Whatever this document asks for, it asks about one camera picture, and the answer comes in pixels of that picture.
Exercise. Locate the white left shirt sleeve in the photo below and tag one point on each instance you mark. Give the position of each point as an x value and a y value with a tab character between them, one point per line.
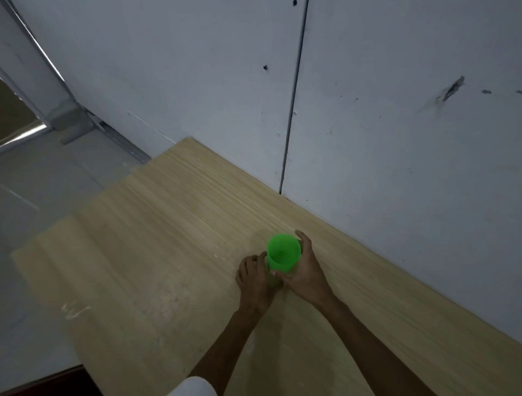
189	387

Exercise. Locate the person's right hand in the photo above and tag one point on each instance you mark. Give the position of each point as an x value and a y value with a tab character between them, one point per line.
310	281

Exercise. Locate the person's left forearm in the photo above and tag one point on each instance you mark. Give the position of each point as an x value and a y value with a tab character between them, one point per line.
228	351

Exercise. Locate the light wooden table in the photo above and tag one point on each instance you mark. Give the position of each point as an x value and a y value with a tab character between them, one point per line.
163	228

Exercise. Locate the white framed window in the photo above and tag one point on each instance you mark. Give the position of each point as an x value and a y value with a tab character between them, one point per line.
16	114

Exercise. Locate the person's right forearm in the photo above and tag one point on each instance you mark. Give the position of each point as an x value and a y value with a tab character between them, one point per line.
375	355

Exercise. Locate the person's left hand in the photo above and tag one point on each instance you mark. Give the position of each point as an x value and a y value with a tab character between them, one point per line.
255	289

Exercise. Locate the green plastic cup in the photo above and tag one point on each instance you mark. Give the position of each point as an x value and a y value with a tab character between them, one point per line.
283	253

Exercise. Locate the grey metal partition frame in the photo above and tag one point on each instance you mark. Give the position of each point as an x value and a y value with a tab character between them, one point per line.
65	112

